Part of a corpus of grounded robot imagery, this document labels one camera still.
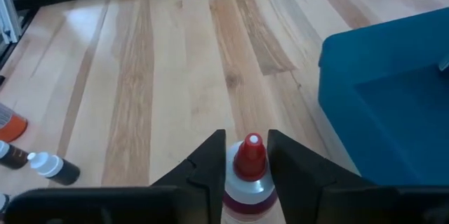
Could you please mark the silver aluminium extrusion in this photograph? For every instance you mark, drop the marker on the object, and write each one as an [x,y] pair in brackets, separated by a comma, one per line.
[8,13]

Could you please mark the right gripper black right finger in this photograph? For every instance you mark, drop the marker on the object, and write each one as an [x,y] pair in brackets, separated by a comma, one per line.
[298,175]

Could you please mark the blue plastic tray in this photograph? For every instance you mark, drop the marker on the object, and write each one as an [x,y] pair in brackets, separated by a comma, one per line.
[393,111]

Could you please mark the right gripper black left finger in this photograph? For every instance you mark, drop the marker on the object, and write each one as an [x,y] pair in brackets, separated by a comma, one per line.
[208,161]

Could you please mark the large red food colouring bottle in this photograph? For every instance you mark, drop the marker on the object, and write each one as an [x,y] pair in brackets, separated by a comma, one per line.
[250,157]

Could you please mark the large orange food colouring bottle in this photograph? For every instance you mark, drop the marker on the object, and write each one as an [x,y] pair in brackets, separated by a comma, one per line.
[12,129]

